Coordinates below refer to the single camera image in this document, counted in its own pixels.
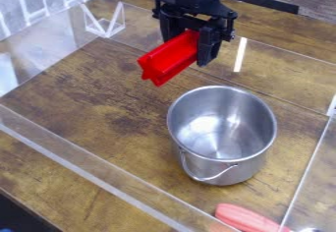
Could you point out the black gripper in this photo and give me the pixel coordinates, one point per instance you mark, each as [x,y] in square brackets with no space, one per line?
[208,17]

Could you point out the red plastic block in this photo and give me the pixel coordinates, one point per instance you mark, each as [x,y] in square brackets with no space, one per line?
[169,58]

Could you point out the silver metal pot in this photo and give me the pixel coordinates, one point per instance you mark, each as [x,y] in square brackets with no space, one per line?
[221,127]

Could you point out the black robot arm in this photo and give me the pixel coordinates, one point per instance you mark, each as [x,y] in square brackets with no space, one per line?
[204,16]

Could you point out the clear acrylic front barrier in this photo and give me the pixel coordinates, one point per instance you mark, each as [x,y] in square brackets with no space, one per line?
[161,205]

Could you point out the clear acrylic barrier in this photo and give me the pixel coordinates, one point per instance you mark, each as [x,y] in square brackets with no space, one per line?
[161,205]
[312,209]

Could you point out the clear acrylic right barrier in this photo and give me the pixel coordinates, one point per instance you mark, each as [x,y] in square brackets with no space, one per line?
[312,209]

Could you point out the black wall strip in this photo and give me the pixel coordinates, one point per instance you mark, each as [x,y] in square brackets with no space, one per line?
[273,4]

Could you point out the orange handled tool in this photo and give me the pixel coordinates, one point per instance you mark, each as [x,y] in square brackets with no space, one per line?
[247,220]

